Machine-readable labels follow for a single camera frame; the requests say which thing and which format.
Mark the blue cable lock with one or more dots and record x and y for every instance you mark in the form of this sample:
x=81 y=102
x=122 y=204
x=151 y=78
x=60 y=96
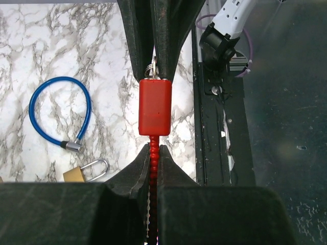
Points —
x=58 y=114

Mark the red cable seal lock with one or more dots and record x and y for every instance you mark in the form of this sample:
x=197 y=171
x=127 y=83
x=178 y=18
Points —
x=154 y=120

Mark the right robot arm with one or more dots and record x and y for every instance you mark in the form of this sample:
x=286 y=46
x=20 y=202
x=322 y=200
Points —
x=156 y=31

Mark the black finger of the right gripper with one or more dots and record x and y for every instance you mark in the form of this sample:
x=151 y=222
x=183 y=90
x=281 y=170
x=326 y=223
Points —
x=171 y=24
x=137 y=22

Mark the brass padlock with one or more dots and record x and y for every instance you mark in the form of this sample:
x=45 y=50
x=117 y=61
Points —
x=77 y=174

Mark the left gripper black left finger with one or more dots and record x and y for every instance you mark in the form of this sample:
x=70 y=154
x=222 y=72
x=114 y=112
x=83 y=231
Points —
x=110 y=212

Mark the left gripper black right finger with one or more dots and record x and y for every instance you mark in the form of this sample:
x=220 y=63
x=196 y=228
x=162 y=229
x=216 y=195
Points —
x=191 y=214

